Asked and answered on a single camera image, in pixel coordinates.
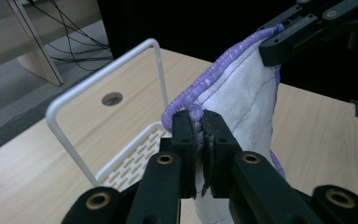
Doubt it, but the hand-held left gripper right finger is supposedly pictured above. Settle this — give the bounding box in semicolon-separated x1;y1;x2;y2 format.
200;109;244;200

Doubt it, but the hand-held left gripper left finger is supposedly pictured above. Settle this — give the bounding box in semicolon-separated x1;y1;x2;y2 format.
171;108;199;200

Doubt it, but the white wire rack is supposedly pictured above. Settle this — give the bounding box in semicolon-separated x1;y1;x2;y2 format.
45;37;174;193

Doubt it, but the white cloth with purple edge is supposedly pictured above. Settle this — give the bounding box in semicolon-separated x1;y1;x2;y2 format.
160;23;287;224

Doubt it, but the black curtain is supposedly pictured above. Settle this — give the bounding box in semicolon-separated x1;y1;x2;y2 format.
96;0;358;110

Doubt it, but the light wooden shelf unit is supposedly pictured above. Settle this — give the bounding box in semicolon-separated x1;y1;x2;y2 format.
0;0;102;87

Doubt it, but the bundle of black cables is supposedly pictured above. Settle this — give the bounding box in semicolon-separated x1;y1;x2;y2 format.
24;0;115;73

